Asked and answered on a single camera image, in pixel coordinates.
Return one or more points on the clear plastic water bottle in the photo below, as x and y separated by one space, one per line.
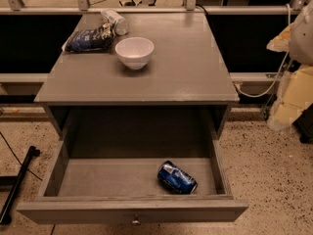
120 23

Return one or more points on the grey metal railing frame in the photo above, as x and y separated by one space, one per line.
153 4

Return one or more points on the grey open drawer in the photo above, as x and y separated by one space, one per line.
105 169

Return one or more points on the blue chip bag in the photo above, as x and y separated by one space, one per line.
85 40

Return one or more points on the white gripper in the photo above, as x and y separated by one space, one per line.
302 38

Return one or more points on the white ceramic bowl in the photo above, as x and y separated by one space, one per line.
134 52

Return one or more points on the blue pepsi can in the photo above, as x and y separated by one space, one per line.
176 179

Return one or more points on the black floor stand bar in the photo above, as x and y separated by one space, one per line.
14 183

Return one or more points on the metal drawer knob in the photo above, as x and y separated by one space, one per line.
136 221

